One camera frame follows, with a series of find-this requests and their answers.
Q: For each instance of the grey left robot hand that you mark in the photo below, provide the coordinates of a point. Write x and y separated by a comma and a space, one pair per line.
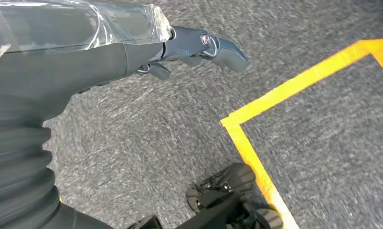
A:
68, 63

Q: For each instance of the yellow floor tape marking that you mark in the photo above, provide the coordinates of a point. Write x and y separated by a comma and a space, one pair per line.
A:
305, 77

